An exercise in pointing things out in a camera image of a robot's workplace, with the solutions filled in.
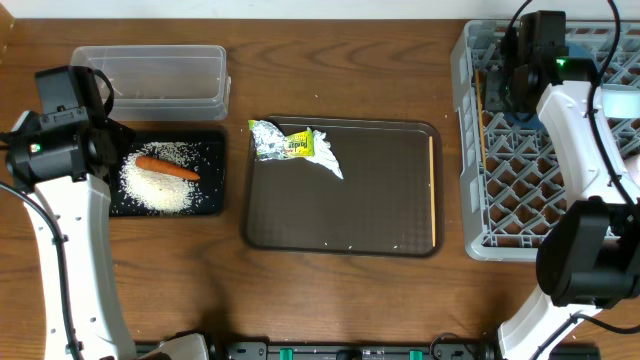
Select clear plastic container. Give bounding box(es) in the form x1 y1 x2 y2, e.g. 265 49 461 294
70 45 231 122

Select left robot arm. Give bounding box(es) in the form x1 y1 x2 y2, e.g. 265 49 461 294
27 174 137 359

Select white rice pile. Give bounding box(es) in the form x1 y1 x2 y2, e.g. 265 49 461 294
118 142 207 214

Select black waste tray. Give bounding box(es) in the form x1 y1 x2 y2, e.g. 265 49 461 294
110 130 226 217

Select yellow green pandan packet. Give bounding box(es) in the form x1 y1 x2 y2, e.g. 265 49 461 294
284 128 315 159

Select black cable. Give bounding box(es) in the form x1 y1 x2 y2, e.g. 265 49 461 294
0 180 84 360
504 0 640 360

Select right black cable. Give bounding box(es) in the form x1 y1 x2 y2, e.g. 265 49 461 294
504 0 640 360

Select orange carrot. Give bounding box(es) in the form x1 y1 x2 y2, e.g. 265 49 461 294
135 156 200 181

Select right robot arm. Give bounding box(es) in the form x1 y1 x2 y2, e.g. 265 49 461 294
478 55 639 359

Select light blue bowl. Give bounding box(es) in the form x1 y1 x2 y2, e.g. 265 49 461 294
601 84 640 119

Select dark blue plate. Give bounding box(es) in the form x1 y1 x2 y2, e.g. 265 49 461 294
503 43 594 130

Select white tissue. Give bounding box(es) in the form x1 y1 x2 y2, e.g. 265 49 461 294
306 130 344 180

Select left black cable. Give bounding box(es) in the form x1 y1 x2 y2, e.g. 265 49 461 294
0 180 84 360

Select pale pink cup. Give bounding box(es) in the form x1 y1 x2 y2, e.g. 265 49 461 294
624 155 640 187

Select grey dishwasher rack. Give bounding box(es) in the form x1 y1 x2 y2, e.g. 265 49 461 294
451 20 639 262

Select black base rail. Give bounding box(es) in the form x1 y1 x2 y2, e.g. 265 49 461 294
210 342 475 360

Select brown serving tray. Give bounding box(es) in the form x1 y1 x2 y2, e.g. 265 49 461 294
241 116 444 258

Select silver foil wrapper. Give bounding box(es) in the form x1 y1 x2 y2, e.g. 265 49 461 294
249 120 287 161

